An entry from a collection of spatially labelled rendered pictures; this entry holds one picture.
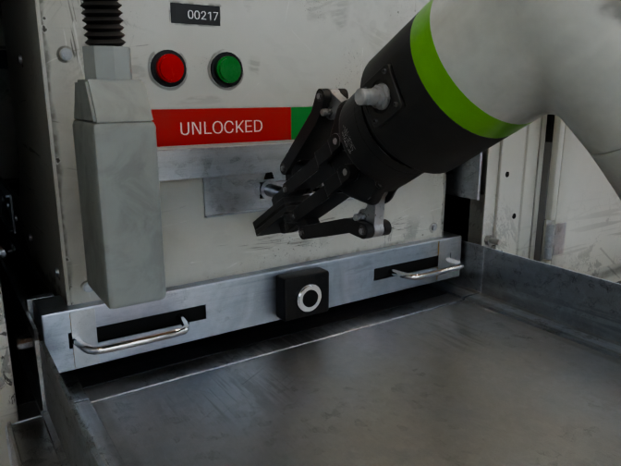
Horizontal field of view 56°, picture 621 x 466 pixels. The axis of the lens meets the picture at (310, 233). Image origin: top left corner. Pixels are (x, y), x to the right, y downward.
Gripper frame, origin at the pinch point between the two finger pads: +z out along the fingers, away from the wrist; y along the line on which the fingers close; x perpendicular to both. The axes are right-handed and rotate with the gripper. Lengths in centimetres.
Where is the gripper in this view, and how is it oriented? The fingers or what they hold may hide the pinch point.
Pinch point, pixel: (282, 215)
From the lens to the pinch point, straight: 56.2
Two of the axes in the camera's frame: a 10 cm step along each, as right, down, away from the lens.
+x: 8.4, -1.3, 5.3
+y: 2.7, 9.4, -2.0
